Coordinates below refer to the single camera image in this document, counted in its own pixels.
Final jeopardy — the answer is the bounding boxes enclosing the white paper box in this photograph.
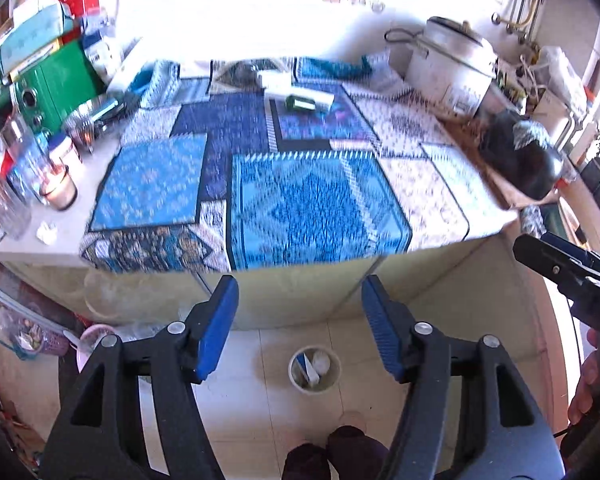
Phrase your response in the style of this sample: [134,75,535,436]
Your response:
[264,84,335,113]

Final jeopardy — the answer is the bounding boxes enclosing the clear plastic trash cup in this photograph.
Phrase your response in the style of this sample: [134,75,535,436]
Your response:
[287,346,342,396]

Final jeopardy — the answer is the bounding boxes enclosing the person right hand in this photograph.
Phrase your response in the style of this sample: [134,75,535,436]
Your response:
[568,328,600,425]

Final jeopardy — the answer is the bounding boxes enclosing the grey dish rag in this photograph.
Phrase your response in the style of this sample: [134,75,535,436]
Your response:
[519,205,547,238]

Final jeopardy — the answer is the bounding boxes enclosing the lower yellow cabinet doors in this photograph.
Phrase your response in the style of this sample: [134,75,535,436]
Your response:
[7,235,565,419]

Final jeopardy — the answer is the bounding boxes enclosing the black round pot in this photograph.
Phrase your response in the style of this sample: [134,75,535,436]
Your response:
[479,110,565,200]

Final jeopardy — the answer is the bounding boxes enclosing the pink bowl on floor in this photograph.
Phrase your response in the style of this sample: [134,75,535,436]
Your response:
[76,324,116,373]

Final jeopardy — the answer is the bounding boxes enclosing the wooden cutting board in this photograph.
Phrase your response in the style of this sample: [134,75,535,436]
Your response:
[436,114,562,212]

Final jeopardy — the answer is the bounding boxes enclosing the patchwork blue table mat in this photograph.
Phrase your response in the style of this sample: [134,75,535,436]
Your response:
[80,52,515,273]

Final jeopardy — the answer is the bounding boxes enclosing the white plastic bag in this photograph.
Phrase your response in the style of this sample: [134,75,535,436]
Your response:
[531,46,588,122]

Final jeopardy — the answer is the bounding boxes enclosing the small white paper scrap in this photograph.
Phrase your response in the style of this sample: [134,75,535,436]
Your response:
[35,221,59,246]

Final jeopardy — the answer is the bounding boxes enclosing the lit candle jar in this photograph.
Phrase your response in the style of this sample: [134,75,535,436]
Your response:
[40,165,78,211]

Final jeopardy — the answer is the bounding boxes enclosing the white rice cooker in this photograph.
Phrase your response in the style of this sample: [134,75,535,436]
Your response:
[405,16,498,122]

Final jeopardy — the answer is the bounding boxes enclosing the clear glass jar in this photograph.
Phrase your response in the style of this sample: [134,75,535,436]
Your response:
[0,180,31,243]

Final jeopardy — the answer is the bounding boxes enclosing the green metal box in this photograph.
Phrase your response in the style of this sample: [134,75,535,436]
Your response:
[0,39,105,133]

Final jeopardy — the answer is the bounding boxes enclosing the teal tissue box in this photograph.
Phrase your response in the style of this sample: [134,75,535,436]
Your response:
[0,0,74,74]

